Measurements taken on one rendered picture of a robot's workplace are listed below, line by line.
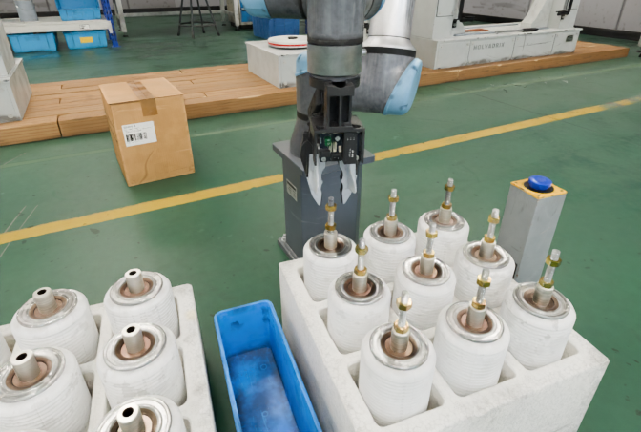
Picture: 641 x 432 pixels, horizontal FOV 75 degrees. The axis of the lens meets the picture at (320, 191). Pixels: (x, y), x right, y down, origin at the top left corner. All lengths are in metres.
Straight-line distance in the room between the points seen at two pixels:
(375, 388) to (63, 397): 0.37
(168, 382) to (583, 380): 0.58
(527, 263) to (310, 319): 0.46
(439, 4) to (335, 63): 2.54
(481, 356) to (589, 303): 0.59
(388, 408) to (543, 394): 0.23
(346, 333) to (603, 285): 0.76
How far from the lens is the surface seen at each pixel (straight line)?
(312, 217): 0.98
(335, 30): 0.55
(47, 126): 2.25
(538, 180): 0.88
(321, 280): 0.73
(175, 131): 1.58
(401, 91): 0.85
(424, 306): 0.69
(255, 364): 0.88
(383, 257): 0.76
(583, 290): 1.21
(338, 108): 0.57
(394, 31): 0.88
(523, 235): 0.90
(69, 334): 0.71
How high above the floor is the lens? 0.68
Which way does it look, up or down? 28 degrees down
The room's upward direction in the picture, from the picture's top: straight up
